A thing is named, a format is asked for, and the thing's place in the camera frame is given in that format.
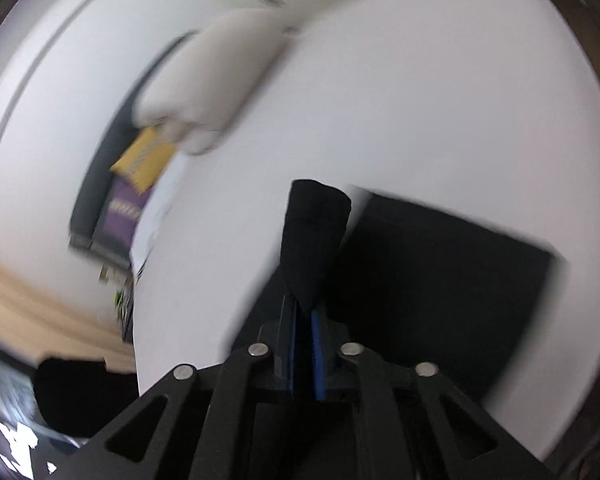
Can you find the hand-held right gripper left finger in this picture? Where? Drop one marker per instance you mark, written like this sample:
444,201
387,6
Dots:
292,352

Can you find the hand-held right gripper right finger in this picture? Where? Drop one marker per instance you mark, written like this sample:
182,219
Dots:
319,357

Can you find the black t-shirt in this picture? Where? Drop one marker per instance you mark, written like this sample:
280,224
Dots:
405,285

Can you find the purple pillow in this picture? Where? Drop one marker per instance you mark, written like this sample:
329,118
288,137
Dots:
122,215

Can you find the yellow pillow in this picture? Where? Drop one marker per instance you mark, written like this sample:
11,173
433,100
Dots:
142,157

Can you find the dark grey padded headboard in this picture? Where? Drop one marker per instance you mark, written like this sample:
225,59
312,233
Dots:
92,195

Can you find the bed with white sheet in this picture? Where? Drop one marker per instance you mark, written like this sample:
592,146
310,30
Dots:
430,110

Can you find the rolled beige duvet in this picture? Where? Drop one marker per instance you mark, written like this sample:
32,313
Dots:
215,75

